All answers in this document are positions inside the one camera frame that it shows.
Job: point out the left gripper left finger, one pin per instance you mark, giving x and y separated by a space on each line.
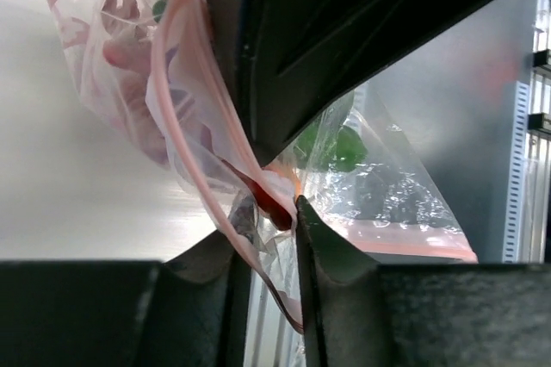
189 311

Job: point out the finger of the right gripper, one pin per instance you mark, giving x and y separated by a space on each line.
284 61

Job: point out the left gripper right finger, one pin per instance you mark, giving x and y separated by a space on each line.
358 312

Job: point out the green toy cucumber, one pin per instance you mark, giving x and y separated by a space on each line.
327 144

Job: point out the red toy chili pepper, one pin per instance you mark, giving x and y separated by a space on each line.
279 216

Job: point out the clear pink-dotted zip bag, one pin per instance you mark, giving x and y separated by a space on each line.
388 205

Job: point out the red toy lobster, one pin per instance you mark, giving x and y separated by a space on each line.
146 69

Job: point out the white slotted cable duct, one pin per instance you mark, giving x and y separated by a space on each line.
513 231

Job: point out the aluminium mounting rail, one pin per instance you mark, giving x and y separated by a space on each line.
539 134

